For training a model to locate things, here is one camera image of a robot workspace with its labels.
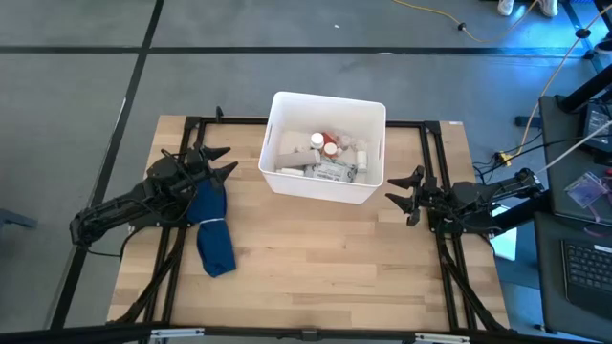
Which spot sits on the silver bracket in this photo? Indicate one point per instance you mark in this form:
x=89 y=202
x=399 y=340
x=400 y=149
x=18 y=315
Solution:
x=442 y=338
x=177 y=332

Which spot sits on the blue fabric wrap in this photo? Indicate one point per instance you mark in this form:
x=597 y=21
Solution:
x=212 y=234

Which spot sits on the white round object edge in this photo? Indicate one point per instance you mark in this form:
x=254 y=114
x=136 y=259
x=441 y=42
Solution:
x=297 y=159

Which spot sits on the black side desk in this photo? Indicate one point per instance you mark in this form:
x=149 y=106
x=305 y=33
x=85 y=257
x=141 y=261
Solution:
x=554 y=267

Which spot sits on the clear plastic bag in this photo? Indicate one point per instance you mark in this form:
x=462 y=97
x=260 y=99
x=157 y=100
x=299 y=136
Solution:
x=584 y=188

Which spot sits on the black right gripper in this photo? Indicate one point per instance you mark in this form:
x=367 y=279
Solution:
x=430 y=200

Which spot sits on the black laptop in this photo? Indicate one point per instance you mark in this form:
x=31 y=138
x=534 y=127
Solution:
x=590 y=274

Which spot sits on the black pole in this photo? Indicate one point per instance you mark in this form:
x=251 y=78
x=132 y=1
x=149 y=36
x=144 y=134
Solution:
x=588 y=88

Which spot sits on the white mesh plastic basket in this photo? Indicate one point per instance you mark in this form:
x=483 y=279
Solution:
x=287 y=114

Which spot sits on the orange vial white cap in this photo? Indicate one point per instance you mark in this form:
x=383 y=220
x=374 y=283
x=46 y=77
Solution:
x=330 y=150

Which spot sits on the black metal table frame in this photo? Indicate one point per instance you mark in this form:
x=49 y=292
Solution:
x=229 y=121

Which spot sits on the grey chair leg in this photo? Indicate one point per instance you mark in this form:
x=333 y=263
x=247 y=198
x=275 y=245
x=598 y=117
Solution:
x=16 y=219

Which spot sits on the white aspirin bottle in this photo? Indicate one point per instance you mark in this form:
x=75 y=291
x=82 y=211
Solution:
x=317 y=140

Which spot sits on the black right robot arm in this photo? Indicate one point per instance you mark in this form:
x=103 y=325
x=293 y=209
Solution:
x=483 y=196

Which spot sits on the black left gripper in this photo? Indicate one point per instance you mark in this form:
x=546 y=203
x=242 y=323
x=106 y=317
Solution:
x=201 y=169

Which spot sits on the black tripod stand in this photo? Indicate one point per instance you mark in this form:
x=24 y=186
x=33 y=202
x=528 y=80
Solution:
x=595 y=45

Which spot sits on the person's shoe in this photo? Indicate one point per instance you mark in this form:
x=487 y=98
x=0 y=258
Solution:
x=549 y=6
x=505 y=6

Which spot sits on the white pouch blue cross print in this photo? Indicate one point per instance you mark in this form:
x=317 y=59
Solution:
x=332 y=171

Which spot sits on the black front beam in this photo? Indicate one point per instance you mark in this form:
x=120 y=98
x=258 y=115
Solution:
x=72 y=335

